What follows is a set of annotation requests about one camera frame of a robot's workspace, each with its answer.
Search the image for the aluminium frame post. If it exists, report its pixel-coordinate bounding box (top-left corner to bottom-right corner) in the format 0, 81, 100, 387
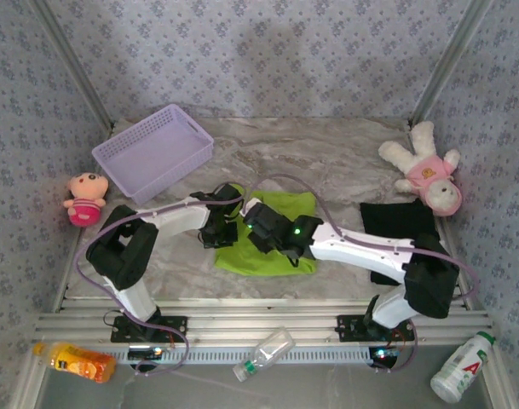
412, 0, 494, 124
28, 0, 115, 129

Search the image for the black garment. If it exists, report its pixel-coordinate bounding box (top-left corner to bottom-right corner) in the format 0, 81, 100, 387
360, 199, 441, 285

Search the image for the aluminium mounting rail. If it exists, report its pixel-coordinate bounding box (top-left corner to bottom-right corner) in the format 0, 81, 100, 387
32, 297, 494, 347

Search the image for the clear empty plastic bottle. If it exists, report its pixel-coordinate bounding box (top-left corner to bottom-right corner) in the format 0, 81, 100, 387
232, 326, 297, 383

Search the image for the lime green garment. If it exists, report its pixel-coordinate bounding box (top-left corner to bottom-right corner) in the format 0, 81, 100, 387
214, 190, 319, 277

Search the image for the orange juice bottle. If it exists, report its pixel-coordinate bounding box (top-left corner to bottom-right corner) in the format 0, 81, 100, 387
32, 340, 118, 384

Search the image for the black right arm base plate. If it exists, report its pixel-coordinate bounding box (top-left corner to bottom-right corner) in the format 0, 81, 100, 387
335, 313, 416, 343

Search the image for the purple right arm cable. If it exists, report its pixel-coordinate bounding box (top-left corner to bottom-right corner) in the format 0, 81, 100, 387
240, 173, 481, 376

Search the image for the small circuit board with LED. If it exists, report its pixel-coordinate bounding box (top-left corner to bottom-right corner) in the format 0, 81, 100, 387
368, 347, 401, 361
126, 345, 163, 359

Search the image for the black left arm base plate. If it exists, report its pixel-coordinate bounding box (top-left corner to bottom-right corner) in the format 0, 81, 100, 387
109, 304, 188, 344

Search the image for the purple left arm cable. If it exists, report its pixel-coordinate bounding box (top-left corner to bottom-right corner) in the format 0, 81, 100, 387
73, 193, 247, 378

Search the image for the white bottle red letter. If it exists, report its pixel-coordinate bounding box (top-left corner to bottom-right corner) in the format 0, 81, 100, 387
429, 331, 497, 404

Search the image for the purple plastic basket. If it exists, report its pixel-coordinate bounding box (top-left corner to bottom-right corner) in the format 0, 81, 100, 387
91, 103, 216, 206

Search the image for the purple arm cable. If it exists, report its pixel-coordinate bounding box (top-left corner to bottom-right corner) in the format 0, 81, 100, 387
240, 173, 481, 376
73, 193, 247, 378

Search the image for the grey slotted cable duct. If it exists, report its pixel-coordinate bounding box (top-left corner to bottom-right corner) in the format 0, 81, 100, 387
109, 347, 396, 366

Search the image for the white plush bunny pink shirt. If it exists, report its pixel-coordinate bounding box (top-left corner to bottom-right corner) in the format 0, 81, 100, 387
378, 120, 463, 218

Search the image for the pink striped plush doll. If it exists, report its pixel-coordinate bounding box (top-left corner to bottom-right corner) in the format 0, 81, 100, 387
62, 171, 110, 228

